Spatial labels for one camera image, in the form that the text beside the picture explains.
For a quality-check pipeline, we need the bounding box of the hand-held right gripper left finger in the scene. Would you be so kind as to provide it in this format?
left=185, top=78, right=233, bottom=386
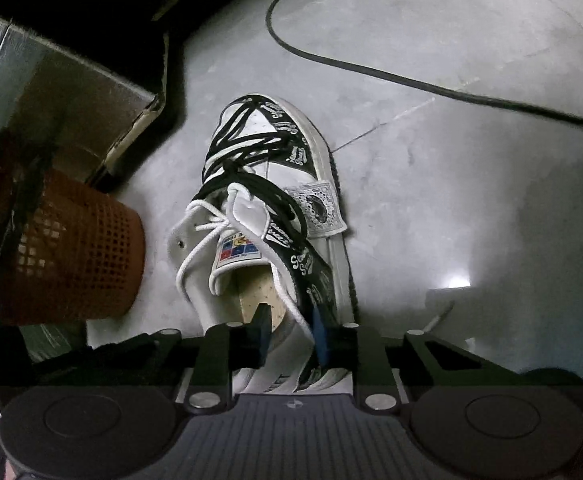
left=36, top=305, right=274, bottom=413

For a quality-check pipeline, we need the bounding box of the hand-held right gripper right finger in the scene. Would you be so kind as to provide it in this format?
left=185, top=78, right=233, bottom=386
left=311, top=306, right=547, bottom=413

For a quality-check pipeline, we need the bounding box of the white shoelace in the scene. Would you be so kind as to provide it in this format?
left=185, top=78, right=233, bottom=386
left=174, top=199, right=318, bottom=347

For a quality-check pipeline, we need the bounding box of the white and black sneaker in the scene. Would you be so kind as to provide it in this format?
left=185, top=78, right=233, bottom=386
left=169, top=94, right=357, bottom=396

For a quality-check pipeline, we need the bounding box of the black shoelace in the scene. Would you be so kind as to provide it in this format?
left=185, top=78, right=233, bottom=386
left=202, top=95, right=333, bottom=321

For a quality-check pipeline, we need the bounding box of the orange mesh wastebasket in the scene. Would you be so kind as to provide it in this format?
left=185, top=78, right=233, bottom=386
left=0, top=157, right=147, bottom=326

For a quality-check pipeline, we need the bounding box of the dark green cloth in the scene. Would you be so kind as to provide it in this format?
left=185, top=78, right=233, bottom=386
left=16, top=322, right=90, bottom=366

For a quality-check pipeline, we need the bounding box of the silver foil-covered box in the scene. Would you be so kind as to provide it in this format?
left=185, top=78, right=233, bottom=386
left=0, top=7, right=187, bottom=196

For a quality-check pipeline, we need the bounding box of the thick black cable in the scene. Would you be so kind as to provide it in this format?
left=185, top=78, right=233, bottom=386
left=266, top=0, right=583, bottom=123

